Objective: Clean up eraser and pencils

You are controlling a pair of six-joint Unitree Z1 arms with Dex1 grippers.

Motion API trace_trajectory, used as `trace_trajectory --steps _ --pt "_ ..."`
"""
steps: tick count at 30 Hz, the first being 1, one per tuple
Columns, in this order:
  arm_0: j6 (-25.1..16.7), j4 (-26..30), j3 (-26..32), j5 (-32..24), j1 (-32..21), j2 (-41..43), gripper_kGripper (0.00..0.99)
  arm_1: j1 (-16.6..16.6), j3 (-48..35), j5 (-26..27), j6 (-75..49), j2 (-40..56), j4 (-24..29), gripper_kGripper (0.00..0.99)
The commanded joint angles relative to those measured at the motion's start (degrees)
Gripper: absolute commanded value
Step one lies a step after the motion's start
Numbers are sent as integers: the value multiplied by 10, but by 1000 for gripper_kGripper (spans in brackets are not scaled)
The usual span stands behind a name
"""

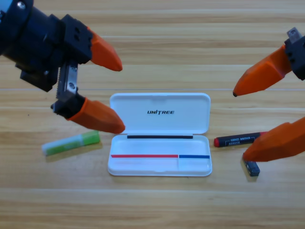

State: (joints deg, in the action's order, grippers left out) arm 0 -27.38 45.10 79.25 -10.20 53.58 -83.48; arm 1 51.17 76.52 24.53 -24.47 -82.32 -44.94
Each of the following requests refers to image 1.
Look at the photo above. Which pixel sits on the white Unitree pencil case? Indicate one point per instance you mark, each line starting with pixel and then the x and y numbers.
pixel 133 117

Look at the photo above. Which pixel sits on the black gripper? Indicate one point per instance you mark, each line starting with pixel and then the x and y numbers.
pixel 40 47
pixel 297 55

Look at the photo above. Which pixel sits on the red black marker pen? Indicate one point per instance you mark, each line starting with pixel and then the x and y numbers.
pixel 233 140

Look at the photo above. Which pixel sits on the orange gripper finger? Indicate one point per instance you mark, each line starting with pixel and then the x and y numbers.
pixel 100 117
pixel 278 145

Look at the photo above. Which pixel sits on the black eraser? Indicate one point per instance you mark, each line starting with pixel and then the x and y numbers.
pixel 253 168

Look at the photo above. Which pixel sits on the green white highlighter pen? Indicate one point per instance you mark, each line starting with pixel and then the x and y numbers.
pixel 71 143

